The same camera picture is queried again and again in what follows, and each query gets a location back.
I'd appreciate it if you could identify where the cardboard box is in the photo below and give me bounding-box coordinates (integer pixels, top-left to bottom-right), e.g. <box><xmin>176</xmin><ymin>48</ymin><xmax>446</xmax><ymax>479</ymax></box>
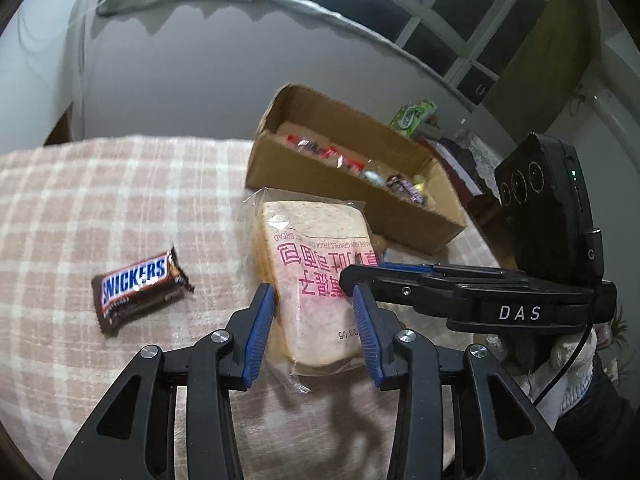
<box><xmin>244</xmin><ymin>83</ymin><xmax>468</xmax><ymax>256</ymax></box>

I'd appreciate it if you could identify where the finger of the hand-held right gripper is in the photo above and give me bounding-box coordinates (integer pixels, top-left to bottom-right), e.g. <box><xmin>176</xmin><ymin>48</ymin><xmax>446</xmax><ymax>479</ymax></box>
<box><xmin>381</xmin><ymin>260</ymin><xmax>533</xmax><ymax>286</ymax></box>
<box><xmin>339</xmin><ymin>264</ymin><xmax>482</xmax><ymax>318</ymax></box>

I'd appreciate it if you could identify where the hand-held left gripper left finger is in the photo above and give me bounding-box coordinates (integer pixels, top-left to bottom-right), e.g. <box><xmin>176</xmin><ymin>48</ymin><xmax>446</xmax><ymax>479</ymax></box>
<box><xmin>52</xmin><ymin>282</ymin><xmax>277</xmax><ymax>480</ymax></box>

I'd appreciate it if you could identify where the white wall cable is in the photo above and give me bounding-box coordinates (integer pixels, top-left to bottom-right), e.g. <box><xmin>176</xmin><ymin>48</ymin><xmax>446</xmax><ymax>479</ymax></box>
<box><xmin>70</xmin><ymin>0</ymin><xmax>128</xmax><ymax>111</ymax></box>

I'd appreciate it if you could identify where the sliced bread packet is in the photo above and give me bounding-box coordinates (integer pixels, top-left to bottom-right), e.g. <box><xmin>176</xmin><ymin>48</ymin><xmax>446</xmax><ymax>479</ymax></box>
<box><xmin>242</xmin><ymin>187</ymin><xmax>388</xmax><ymax>393</ymax></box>

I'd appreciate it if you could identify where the white-framed window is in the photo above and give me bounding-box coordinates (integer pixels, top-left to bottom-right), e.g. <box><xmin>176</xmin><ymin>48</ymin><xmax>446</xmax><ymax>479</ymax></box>
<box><xmin>240</xmin><ymin>0</ymin><xmax>591</xmax><ymax>111</ymax></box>

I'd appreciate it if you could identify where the purple snack packet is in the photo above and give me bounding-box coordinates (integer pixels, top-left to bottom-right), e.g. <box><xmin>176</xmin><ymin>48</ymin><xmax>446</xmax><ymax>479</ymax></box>
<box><xmin>400</xmin><ymin>181</ymin><xmax>427</xmax><ymax>204</ymax></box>

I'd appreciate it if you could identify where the large brown chocolate bar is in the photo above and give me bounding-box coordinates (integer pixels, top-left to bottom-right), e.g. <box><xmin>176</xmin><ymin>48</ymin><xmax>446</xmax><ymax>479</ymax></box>
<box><xmin>91</xmin><ymin>245</ymin><xmax>196</xmax><ymax>337</ymax></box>

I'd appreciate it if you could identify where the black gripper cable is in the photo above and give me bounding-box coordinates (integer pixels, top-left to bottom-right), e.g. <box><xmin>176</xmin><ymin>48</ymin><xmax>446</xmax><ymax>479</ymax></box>
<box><xmin>531</xmin><ymin>229</ymin><xmax>605</xmax><ymax>406</ymax></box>

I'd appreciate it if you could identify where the green tissue pack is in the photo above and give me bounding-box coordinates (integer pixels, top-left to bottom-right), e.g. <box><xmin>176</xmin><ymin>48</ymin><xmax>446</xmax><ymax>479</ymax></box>
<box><xmin>390</xmin><ymin>100</ymin><xmax>437</xmax><ymax>138</ymax></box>

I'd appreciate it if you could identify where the white lace cloth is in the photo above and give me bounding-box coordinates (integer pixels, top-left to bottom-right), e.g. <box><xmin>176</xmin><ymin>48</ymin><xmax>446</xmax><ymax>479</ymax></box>
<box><xmin>452</xmin><ymin>130</ymin><xmax>506</xmax><ymax>196</ymax></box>

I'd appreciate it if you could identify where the pink checked blanket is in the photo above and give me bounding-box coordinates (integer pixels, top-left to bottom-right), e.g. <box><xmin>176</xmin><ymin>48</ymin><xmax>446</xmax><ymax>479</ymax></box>
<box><xmin>0</xmin><ymin>135</ymin><xmax>501</xmax><ymax>480</ymax></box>

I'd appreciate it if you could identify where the person's right forearm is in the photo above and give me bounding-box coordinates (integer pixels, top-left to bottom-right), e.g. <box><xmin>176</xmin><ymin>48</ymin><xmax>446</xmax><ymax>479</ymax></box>
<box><xmin>552</xmin><ymin>355</ymin><xmax>640</xmax><ymax>480</ymax></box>

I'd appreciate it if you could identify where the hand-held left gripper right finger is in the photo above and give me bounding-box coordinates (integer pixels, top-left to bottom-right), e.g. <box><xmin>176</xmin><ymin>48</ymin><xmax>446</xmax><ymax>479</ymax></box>
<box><xmin>351</xmin><ymin>282</ymin><xmax>581</xmax><ymax>480</ymax></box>

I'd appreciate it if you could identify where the person's right hand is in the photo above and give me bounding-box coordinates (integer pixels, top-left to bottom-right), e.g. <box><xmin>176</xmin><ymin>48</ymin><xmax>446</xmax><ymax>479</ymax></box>
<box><xmin>514</xmin><ymin>329</ymin><xmax>600</xmax><ymax>427</ymax></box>

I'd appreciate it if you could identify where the clear red-trimmed snack packet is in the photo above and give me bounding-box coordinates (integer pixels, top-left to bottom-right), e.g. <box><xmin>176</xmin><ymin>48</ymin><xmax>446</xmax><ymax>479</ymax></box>
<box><xmin>322</xmin><ymin>145</ymin><xmax>366</xmax><ymax>172</ymax></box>

